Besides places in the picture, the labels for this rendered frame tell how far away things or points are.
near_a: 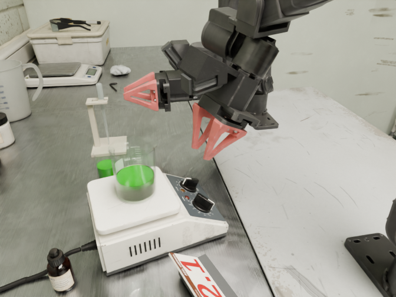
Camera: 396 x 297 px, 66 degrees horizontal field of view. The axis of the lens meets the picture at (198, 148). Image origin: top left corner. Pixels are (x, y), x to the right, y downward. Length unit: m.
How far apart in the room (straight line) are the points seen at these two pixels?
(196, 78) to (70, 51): 1.12
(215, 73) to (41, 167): 0.48
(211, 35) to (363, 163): 0.46
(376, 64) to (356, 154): 1.68
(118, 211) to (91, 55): 1.10
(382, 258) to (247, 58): 0.36
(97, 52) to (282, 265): 1.20
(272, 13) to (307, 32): 1.67
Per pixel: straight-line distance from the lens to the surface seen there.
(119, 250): 0.45
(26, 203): 0.67
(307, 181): 0.68
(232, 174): 0.66
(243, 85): 0.45
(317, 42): 2.15
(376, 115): 2.66
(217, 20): 0.52
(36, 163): 0.78
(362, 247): 0.56
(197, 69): 0.41
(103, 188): 0.50
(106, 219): 0.44
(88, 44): 1.46
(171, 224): 0.45
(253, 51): 0.47
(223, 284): 0.46
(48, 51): 1.51
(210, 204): 0.49
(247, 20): 0.44
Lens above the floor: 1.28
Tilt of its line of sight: 31 degrees down
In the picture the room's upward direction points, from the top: straight up
